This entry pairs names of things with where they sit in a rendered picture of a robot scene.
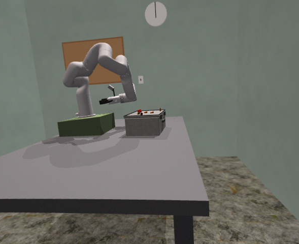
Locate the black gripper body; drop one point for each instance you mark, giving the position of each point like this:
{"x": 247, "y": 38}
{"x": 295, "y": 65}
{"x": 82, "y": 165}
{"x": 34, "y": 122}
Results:
{"x": 116, "y": 99}

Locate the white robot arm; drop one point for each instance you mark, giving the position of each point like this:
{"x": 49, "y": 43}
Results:
{"x": 77, "y": 74}

